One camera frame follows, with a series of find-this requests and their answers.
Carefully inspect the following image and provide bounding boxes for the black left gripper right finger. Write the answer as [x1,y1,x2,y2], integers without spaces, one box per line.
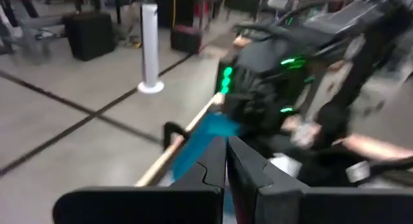
[228,136,413,224]

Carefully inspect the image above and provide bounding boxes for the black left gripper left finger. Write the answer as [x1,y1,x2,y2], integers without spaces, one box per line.
[53,136,227,224]

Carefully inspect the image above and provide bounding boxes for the black cloth with white tag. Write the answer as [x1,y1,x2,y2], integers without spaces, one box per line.
[290,143,413,188]

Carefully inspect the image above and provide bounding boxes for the black clamp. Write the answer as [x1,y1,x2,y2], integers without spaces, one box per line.
[163,121,190,152]

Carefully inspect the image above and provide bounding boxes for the blue plastic bin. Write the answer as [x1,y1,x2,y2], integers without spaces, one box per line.
[170,112,241,215]

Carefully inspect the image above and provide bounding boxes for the white pole with round base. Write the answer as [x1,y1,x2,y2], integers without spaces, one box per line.
[137,3,165,94]

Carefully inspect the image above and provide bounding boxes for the small black box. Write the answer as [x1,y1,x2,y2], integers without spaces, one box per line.
[170,23,203,55]

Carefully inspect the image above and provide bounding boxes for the large black box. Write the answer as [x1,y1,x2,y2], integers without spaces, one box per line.
[63,11,116,62]

